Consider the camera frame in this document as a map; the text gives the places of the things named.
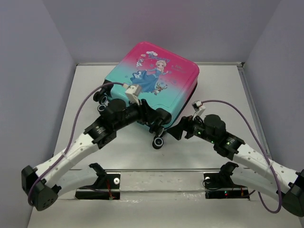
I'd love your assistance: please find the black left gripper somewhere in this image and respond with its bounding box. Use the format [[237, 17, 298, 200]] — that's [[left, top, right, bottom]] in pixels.
[[114, 97, 161, 131]]

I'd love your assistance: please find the pink and teal kids suitcase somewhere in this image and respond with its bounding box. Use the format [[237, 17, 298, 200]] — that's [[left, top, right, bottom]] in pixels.
[[93, 41, 200, 149]]

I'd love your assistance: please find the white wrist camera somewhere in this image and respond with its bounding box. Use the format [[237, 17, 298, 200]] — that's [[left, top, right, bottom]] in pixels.
[[123, 84, 142, 105], [191, 100, 206, 120]]

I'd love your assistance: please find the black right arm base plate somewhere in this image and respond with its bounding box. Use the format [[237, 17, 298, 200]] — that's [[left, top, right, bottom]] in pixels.
[[202, 173, 250, 200]]

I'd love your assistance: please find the silver aluminium rail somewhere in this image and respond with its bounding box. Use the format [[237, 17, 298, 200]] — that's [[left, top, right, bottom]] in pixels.
[[105, 168, 220, 172]]

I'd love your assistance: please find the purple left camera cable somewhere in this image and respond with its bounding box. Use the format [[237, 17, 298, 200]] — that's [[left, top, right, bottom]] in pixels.
[[28, 82, 130, 206]]

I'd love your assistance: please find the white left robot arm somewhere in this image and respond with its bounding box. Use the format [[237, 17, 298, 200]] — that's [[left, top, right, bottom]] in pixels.
[[21, 99, 171, 211]]

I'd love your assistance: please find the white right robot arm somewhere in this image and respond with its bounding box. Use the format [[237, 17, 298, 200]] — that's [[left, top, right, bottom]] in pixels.
[[167, 114, 304, 217]]

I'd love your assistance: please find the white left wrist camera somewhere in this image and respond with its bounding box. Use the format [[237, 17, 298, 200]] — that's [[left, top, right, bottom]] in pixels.
[[123, 84, 142, 105]]

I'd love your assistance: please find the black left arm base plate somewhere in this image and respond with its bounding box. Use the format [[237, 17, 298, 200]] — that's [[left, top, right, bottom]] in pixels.
[[75, 172, 121, 200]]

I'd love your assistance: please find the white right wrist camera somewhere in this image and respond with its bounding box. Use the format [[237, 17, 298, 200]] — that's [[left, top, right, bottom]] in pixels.
[[191, 100, 206, 120]]

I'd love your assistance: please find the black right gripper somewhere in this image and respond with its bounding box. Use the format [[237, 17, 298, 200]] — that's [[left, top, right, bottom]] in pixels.
[[167, 111, 217, 143]]

